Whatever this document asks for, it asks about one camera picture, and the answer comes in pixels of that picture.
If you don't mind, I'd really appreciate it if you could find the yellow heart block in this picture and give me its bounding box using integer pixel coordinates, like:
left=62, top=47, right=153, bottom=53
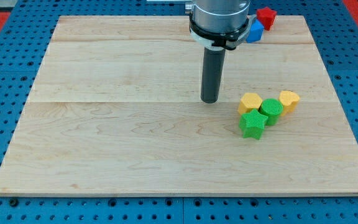
left=278, top=90, right=300, bottom=116

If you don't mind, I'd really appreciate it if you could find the yellow hexagon block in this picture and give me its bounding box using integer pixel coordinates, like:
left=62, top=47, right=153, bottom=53
left=237, top=93, right=263, bottom=115

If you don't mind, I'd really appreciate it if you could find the green star block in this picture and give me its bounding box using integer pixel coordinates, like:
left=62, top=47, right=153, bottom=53
left=239, top=109, right=269, bottom=140

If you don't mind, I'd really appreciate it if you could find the light wooden board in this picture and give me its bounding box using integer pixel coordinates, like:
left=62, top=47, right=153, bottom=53
left=0, top=16, right=358, bottom=197

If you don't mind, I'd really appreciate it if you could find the green cylinder block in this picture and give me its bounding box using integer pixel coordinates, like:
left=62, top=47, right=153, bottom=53
left=259, top=98, right=283, bottom=126

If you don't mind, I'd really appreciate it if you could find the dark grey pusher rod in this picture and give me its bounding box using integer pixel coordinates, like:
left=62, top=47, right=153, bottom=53
left=200, top=48, right=226, bottom=103

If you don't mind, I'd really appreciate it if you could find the blue cube block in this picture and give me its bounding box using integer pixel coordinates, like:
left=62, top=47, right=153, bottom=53
left=246, top=19, right=264, bottom=43

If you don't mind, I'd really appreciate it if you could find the red pentagon block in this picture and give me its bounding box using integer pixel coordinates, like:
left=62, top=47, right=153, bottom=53
left=256, top=6, right=277, bottom=30

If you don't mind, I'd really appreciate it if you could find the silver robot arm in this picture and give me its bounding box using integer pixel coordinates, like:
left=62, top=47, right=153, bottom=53
left=185, top=0, right=257, bottom=51

